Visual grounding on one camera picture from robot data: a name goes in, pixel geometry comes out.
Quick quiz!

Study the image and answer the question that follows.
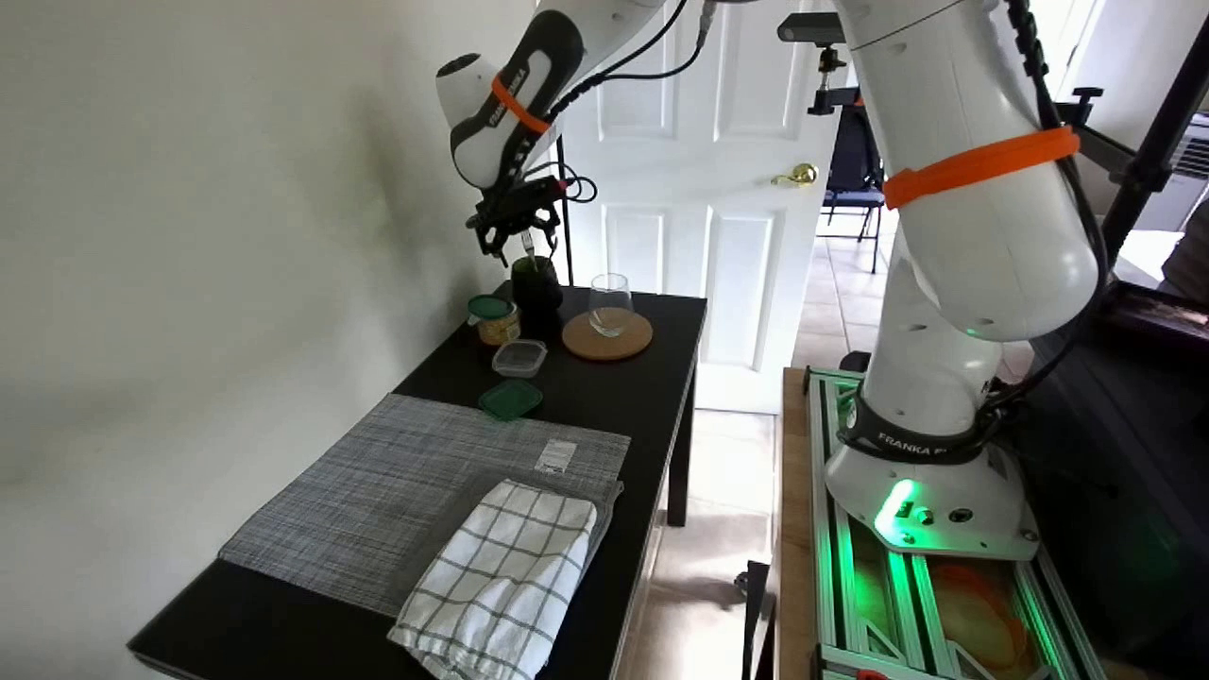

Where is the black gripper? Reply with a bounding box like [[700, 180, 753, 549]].
[[466, 168, 569, 264]]

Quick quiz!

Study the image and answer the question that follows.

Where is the round cork coaster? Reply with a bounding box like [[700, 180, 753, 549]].
[[559, 307, 658, 366]]

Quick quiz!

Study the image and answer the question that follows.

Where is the green square lid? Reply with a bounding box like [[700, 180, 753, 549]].
[[475, 376, 547, 424]]

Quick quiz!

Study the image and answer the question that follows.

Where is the white mat label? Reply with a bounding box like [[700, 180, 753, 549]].
[[533, 434, 582, 476]]

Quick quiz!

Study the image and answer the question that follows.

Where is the grey checked table mat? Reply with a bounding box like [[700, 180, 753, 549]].
[[214, 387, 636, 623]]

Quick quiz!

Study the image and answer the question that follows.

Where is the dark mug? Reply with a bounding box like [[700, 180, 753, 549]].
[[505, 254, 568, 345]]

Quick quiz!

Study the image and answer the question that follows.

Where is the clear glass cup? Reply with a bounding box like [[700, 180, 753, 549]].
[[587, 270, 640, 338]]

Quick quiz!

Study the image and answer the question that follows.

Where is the black table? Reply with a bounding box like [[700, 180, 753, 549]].
[[125, 283, 712, 680]]

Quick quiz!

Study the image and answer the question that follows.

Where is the white panel door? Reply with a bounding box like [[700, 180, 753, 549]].
[[547, 0, 898, 415]]

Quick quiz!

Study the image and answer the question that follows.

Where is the brass doorknob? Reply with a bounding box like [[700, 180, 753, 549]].
[[772, 157, 825, 191]]

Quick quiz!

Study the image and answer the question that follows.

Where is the white checked dish towel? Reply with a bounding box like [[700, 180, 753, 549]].
[[384, 476, 603, 680]]

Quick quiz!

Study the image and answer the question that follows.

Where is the blue folding chair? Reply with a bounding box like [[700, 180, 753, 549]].
[[819, 100, 896, 275]]

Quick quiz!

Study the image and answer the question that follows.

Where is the wooden platform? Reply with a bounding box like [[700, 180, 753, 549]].
[[772, 364, 825, 680]]

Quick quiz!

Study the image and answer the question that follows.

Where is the black floor stand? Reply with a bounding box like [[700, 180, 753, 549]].
[[733, 560, 775, 680]]

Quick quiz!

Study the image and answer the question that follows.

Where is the black cable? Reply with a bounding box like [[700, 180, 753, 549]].
[[559, 168, 603, 211]]

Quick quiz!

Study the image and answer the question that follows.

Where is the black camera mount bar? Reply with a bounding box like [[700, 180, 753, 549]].
[[805, 64, 1111, 124]]

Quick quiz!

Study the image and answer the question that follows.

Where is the black camera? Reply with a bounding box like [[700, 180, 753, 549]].
[[775, 7, 852, 47]]

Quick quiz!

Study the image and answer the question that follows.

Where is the aluminium base frame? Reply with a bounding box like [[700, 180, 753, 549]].
[[805, 366, 1113, 680]]

